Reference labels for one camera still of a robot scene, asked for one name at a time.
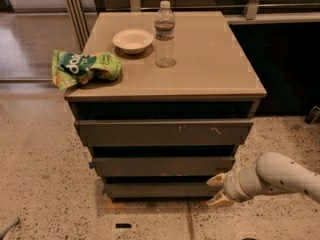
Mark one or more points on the grey top drawer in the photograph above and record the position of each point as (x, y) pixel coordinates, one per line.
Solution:
(163, 132)

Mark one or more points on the grey drawer cabinet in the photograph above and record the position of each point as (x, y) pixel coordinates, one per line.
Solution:
(211, 79)

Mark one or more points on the green chip bag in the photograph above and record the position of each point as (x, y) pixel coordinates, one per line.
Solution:
(69, 69)

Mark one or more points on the metal railing frame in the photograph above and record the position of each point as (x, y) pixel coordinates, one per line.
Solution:
(293, 21)

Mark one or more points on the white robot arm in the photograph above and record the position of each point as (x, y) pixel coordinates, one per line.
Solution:
(272, 174)

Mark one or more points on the grey drawer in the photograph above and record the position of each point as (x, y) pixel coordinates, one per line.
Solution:
(160, 190)
(161, 166)
(163, 132)

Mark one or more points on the clear plastic water bottle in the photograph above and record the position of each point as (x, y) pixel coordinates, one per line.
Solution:
(164, 23)

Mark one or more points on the white bowl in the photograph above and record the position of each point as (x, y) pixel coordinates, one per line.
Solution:
(132, 41)

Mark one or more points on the grey bottom drawer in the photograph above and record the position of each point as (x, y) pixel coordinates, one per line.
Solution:
(160, 190)

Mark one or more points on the grey metal rod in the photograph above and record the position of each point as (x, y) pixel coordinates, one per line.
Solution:
(5, 228)

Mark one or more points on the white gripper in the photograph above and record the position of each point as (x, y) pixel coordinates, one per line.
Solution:
(231, 185)

